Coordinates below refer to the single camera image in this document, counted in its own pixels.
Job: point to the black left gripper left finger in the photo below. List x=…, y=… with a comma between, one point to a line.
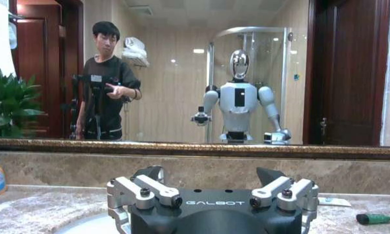
x=140, y=192

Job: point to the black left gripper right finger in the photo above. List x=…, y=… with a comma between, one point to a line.
x=292, y=192

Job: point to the white sink basin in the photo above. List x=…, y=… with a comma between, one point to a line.
x=84, y=225

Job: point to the green tube with black cap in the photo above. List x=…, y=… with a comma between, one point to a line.
x=376, y=218

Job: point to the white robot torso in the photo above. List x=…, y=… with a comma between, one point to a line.
x=238, y=107

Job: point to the blue sticker on glass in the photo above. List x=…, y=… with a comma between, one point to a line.
x=296, y=76

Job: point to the person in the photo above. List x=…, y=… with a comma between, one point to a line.
x=107, y=70

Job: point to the green leafy potted plant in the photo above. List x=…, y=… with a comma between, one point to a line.
x=9, y=102

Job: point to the white folded towels on rack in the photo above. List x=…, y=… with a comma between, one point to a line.
x=134, y=52

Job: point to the bronze framed wall mirror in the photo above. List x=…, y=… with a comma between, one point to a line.
x=194, y=149

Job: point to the black camera tripod rig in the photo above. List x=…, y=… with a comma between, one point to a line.
x=96, y=104

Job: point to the glass shower enclosure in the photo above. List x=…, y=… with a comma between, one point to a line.
x=280, y=61

